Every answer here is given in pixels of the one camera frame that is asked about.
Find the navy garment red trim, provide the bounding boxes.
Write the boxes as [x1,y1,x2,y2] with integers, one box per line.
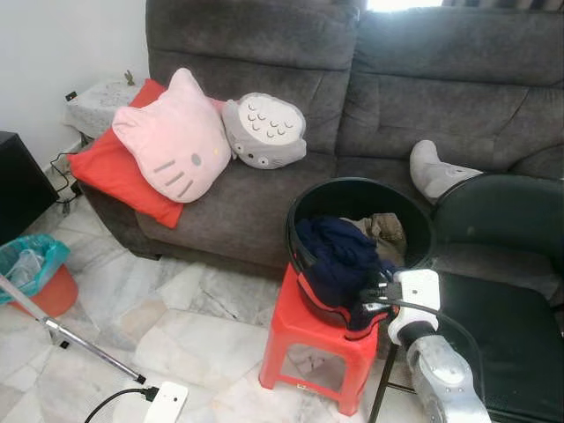
[293,216,397,340]

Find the red plastic stool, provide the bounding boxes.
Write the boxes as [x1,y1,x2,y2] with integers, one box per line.
[258,263,382,417]

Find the tan cloth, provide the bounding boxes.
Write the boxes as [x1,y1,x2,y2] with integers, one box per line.
[348,211,408,261]

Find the black round basket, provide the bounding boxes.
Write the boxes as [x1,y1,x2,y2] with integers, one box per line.
[285,176,435,329]

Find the black chair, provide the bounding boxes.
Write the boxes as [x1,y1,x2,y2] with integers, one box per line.
[368,174,564,423]

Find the grey socked foot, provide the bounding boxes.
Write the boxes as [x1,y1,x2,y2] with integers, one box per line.
[409,139,484,204]

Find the grey owl plush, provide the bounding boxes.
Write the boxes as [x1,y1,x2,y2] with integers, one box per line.
[220,93,308,170]

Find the grey fabric sofa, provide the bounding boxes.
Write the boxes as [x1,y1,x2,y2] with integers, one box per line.
[79,0,564,305]

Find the pink cat face pillow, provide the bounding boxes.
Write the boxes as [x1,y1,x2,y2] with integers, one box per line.
[112,68,233,204]

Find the silver metal clothes rack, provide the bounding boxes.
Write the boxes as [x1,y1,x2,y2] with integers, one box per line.
[0,273,146,384]

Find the red cushion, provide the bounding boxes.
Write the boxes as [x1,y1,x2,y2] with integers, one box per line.
[69,79,186,230]

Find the red bucket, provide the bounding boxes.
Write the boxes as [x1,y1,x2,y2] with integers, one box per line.
[9,263,80,318]

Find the side table lace cloth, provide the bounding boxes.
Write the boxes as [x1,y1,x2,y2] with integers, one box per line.
[63,78,142,139]

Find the teal plastic bag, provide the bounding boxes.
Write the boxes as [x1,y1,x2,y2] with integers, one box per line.
[0,234,71,305]

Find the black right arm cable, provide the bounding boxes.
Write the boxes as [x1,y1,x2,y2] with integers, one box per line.
[357,282,486,423]

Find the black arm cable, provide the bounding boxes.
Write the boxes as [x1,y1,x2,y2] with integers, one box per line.
[357,282,486,423]
[84,386,160,423]

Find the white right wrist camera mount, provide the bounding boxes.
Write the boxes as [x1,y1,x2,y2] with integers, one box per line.
[388,269,442,345]

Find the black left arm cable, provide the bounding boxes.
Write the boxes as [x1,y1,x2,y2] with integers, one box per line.
[84,386,160,423]

